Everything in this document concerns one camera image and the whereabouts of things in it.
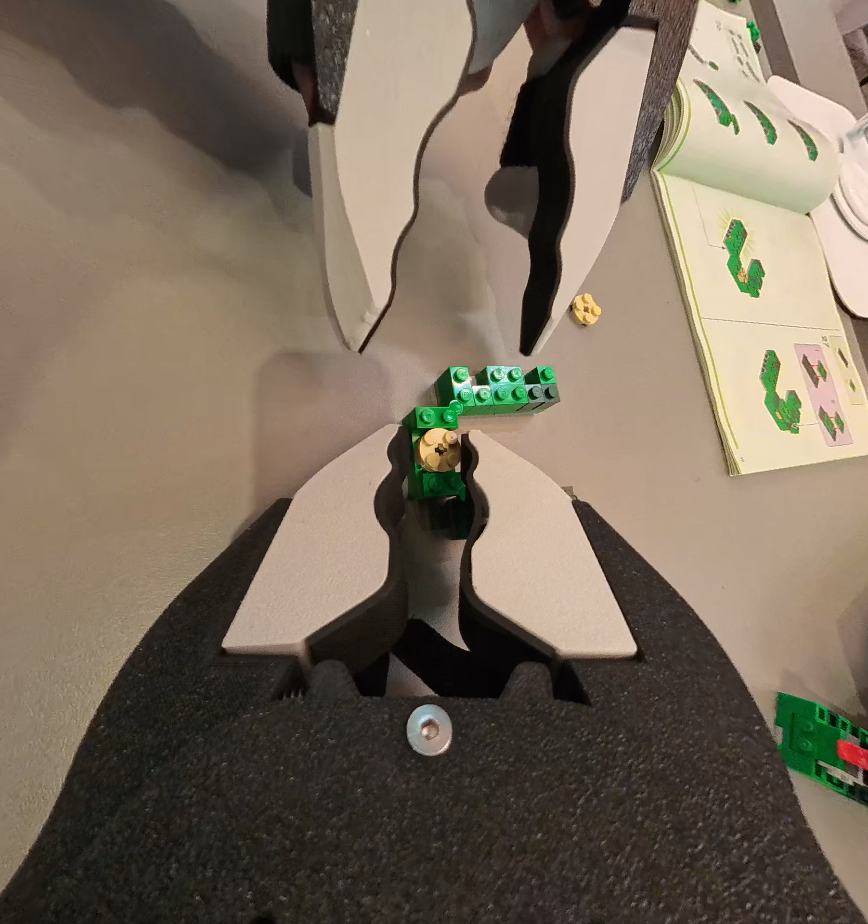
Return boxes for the green toy brick assembly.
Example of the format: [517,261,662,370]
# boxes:
[402,364,559,501]

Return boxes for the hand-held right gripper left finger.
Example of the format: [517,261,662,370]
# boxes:
[219,423,411,677]

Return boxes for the toy brick instruction booklet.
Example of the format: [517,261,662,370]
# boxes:
[650,0,868,477]

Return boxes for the green brick plate with red piece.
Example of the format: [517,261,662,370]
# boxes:
[774,691,868,824]

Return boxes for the white plastic tray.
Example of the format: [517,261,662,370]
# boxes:
[766,75,868,320]

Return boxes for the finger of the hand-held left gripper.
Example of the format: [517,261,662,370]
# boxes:
[306,0,478,355]
[501,24,660,358]

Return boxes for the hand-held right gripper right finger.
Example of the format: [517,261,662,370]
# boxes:
[457,429,640,664]

